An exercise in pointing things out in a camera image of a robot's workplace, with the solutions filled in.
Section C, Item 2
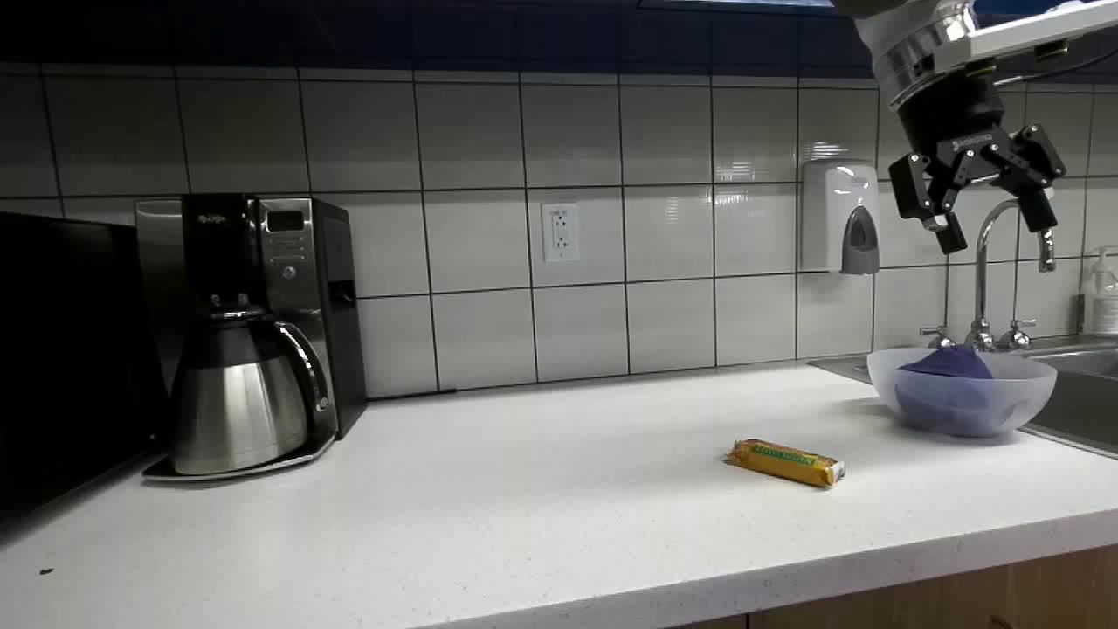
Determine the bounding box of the steel kitchen sink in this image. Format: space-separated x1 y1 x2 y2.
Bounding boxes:
1024 335 1118 456

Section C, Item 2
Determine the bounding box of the dark purple towel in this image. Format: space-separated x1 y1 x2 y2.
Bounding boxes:
898 344 1001 435

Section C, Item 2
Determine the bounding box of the black coffee maker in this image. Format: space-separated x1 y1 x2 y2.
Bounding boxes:
132 193 371 487

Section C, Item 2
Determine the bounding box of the yellow wrapped snack bar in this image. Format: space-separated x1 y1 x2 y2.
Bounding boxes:
722 437 850 494

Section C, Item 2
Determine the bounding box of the wooden counter cabinet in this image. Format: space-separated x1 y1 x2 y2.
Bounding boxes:
684 544 1118 629

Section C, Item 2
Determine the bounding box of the white wall soap dispenser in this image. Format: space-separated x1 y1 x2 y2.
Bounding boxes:
796 140 885 281

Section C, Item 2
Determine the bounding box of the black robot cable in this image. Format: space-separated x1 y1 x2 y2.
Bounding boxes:
996 41 1118 92

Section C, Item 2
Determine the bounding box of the chrome sink faucet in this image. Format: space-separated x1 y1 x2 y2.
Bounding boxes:
921 196 1064 356

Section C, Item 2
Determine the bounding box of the white wall power outlet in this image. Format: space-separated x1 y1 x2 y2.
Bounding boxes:
542 198 583 266

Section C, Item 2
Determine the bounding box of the translucent plastic bowl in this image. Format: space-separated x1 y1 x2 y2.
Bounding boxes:
863 344 1064 444

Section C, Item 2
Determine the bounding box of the stainless steel carafe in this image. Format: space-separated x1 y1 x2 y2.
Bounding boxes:
167 306 342 480

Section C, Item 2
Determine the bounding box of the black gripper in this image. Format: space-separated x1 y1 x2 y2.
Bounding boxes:
888 67 1069 259

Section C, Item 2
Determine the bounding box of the black microwave oven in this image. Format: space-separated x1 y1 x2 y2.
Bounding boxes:
0 211 167 525

